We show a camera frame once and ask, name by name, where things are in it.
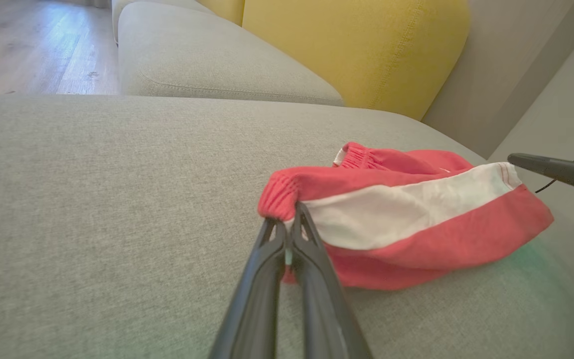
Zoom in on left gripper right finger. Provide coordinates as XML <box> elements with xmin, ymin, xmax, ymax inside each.
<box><xmin>289</xmin><ymin>201</ymin><xmax>374</xmax><ymax>359</ymax></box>

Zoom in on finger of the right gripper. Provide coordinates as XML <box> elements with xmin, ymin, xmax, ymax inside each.
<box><xmin>507</xmin><ymin>153</ymin><xmax>574</xmax><ymax>198</ymax></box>

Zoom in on large yellow sofa back cushion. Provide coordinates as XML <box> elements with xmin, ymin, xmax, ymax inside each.
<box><xmin>242</xmin><ymin>0</ymin><xmax>470</xmax><ymax>121</ymax></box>

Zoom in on grey stitched sofa seat cushion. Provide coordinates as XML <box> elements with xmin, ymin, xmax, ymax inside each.
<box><xmin>118</xmin><ymin>1</ymin><xmax>345</xmax><ymax>107</ymax></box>

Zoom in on small yellow sofa back cushion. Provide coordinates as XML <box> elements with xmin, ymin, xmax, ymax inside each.
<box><xmin>196</xmin><ymin>0</ymin><xmax>246</xmax><ymax>26</ymax></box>

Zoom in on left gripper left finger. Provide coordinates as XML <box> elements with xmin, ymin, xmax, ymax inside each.
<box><xmin>209</xmin><ymin>217</ymin><xmax>288</xmax><ymax>359</ymax></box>

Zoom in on grey sofa cushion end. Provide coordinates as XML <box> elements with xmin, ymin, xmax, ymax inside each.
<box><xmin>112</xmin><ymin>0</ymin><xmax>215</xmax><ymax>43</ymax></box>

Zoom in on red shorts with white stripe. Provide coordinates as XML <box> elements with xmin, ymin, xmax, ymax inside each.
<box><xmin>258</xmin><ymin>142</ymin><xmax>555</xmax><ymax>291</ymax></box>

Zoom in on beige sofa backrest panel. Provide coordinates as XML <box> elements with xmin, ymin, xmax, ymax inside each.
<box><xmin>423</xmin><ymin>0</ymin><xmax>574</xmax><ymax>160</ymax></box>

